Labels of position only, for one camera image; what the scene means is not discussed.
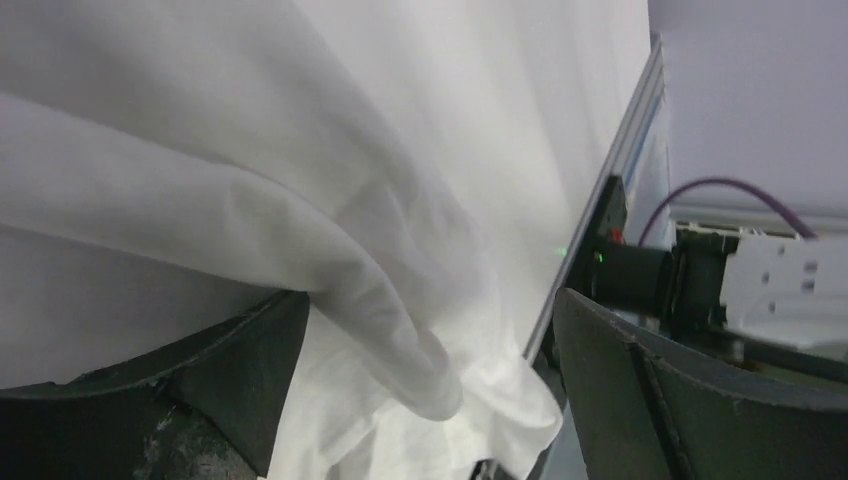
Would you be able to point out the aluminium table edge rail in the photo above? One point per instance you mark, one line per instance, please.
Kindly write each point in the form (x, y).
(621, 161)

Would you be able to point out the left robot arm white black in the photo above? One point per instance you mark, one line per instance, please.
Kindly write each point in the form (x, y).
(709, 290)

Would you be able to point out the white t shirt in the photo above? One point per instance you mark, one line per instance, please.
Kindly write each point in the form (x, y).
(416, 167)

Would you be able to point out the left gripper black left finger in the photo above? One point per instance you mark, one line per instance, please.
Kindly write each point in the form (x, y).
(204, 407)

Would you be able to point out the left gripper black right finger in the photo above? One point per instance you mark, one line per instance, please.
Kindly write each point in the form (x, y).
(646, 407)

